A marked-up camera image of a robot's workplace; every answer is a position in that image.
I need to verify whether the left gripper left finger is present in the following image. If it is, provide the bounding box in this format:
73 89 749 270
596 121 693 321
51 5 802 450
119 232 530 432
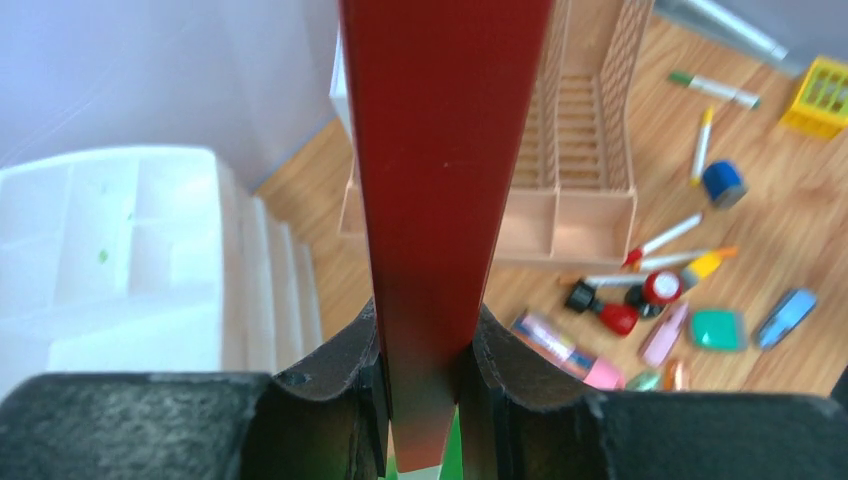
1 303 388 479

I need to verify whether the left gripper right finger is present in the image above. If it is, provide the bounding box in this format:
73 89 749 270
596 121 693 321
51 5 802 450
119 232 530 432
459 309 847 479

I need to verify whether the green folder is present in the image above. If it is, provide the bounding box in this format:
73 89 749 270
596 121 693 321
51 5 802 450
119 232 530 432
383 409 463 480

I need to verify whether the pink plastic file organizer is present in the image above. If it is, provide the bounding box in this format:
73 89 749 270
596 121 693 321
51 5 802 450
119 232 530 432
339 1 653 272

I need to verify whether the red folder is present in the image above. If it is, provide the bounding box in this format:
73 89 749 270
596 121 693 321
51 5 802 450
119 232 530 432
340 1 552 473

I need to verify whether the pink highlighter pack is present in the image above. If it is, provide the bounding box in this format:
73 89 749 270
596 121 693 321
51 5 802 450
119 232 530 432
510 310 625 390

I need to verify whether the green mini highlighter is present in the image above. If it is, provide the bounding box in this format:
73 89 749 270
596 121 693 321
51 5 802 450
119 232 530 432
625 369 663 391

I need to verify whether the red black stamp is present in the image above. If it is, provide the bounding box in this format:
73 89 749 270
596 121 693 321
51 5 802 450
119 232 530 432
564 280 640 337

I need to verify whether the pink mini highlighter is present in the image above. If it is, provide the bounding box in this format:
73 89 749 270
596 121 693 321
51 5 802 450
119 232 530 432
639 302 689 368

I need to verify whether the orange mini highlighter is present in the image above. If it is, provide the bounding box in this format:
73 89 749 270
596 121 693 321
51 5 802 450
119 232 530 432
663 358 691 391

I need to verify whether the red round stamp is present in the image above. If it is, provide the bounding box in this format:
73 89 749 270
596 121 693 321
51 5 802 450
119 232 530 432
624 270 683 319

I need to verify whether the red cap white marker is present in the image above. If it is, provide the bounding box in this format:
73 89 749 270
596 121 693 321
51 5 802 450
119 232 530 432
622 212 704 267

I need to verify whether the teal eraser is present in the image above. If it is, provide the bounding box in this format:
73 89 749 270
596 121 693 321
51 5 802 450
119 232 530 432
688 309 749 352

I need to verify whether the white plastic drawer unit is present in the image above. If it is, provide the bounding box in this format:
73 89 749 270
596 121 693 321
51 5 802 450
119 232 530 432
1 146 323 394

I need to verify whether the yellow mini highlighter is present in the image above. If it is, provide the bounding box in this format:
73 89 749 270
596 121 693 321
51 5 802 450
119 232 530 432
680 247 738 292

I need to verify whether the blue mini highlighter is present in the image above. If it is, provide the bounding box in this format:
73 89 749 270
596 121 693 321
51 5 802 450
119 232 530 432
753 288 817 350

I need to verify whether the yellow cap white marker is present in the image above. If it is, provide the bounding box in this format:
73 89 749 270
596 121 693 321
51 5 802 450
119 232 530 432
689 106 714 185

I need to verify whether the blue grey eraser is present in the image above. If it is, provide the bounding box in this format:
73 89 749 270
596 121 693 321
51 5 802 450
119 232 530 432
701 160 748 210

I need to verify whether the green cap white marker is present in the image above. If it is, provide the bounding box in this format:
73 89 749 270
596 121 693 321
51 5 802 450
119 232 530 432
668 70 761 110

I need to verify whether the yellow small crate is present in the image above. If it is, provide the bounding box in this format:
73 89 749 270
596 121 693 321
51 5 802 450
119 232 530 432
779 56 847 140

